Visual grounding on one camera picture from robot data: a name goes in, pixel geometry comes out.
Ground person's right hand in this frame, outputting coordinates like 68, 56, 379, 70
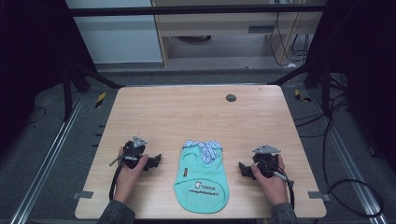
250, 154, 290, 206

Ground light wooden desk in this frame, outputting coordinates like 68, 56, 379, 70
150, 0, 327, 67

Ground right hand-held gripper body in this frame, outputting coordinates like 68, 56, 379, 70
251, 144, 296, 188

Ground black floor cable loop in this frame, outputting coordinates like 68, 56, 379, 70
321, 92, 385, 218

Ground person's left hand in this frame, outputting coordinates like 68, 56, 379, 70
113, 147, 149, 205

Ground white cabinet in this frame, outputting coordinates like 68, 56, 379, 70
64, 0, 164, 65

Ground black horizontal frame bar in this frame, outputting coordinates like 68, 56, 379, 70
67, 3, 327, 18

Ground grey metal table bracket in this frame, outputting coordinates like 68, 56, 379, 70
71, 189, 94, 201
307, 190, 332, 203

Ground mint green pet shirt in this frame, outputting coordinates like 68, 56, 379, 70
173, 139, 231, 215

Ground yellow handled tool left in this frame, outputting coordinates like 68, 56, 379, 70
94, 91, 107, 109

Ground aluminium floor rail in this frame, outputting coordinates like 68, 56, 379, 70
8, 92, 86, 224
306, 88, 390, 224

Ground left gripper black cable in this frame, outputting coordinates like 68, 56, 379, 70
108, 161, 126, 202

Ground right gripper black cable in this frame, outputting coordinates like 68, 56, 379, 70
264, 160, 296, 210

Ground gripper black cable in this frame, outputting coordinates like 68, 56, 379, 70
108, 161, 126, 202
264, 160, 296, 210

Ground hanging black desk cables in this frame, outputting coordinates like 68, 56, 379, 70
268, 11, 312, 67

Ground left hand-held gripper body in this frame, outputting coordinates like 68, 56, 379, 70
108, 134, 149, 171

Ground yellow handled tool right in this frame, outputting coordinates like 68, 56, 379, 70
293, 89, 313, 104

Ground black metal stand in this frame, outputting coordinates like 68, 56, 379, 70
61, 52, 126, 123
267, 59, 335, 119

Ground yellow handled tool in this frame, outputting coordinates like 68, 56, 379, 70
94, 91, 107, 109
293, 89, 313, 104

